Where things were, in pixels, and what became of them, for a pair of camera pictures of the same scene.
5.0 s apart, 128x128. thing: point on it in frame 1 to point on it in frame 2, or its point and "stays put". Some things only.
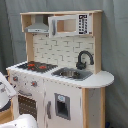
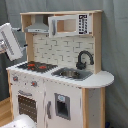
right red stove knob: [33, 83] stays put
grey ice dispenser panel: [62, 106] stays put
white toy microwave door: [63, 25] stays put
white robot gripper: [7, 93] to [9, 42]
